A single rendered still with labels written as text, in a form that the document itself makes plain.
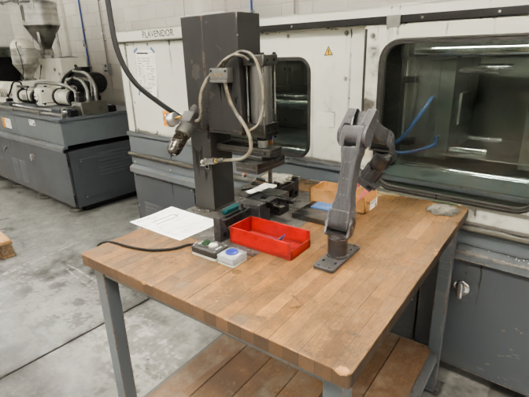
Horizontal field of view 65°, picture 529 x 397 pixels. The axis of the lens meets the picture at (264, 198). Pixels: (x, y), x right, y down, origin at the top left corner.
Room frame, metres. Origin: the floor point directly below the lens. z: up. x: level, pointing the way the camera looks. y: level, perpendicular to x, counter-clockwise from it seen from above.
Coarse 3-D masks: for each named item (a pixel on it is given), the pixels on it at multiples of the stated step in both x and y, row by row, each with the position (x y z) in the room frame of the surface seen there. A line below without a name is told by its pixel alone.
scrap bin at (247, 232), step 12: (252, 216) 1.39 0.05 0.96; (240, 228) 1.34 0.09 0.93; (252, 228) 1.39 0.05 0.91; (264, 228) 1.35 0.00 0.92; (276, 228) 1.32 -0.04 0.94; (288, 228) 1.29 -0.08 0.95; (300, 228) 1.26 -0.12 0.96; (240, 240) 1.27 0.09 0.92; (252, 240) 1.24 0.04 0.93; (264, 240) 1.21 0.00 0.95; (276, 240) 1.18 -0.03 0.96; (288, 240) 1.29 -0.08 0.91; (300, 240) 1.26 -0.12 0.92; (264, 252) 1.21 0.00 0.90; (276, 252) 1.18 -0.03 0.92; (288, 252) 1.16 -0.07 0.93; (300, 252) 1.20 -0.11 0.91
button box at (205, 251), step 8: (136, 248) 1.26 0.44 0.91; (144, 248) 1.25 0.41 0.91; (160, 248) 1.25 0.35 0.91; (168, 248) 1.25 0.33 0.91; (176, 248) 1.25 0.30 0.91; (192, 248) 1.22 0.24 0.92; (200, 248) 1.20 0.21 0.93; (208, 248) 1.20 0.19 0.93; (216, 248) 1.19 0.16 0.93; (224, 248) 1.20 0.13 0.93; (200, 256) 1.20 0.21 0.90; (208, 256) 1.18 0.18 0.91; (216, 256) 1.17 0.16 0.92
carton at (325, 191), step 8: (320, 184) 1.73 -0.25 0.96; (328, 184) 1.74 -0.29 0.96; (336, 184) 1.72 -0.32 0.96; (312, 192) 1.66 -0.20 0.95; (320, 192) 1.64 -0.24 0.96; (328, 192) 1.61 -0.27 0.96; (360, 192) 1.65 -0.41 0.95; (376, 192) 1.61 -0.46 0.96; (312, 200) 1.66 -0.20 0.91; (320, 200) 1.64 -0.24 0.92; (328, 200) 1.61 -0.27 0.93; (360, 200) 1.53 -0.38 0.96; (368, 200) 1.63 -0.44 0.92; (376, 200) 1.61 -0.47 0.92; (360, 208) 1.53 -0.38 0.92; (368, 208) 1.55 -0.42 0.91
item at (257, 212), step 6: (264, 198) 1.53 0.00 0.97; (282, 204) 1.54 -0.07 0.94; (288, 204) 1.58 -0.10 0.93; (252, 210) 1.44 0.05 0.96; (258, 210) 1.42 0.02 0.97; (264, 210) 1.45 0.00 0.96; (270, 210) 1.56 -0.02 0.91; (276, 210) 1.54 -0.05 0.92; (282, 210) 1.54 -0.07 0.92; (288, 210) 1.58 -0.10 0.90; (258, 216) 1.43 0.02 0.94; (264, 216) 1.45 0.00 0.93
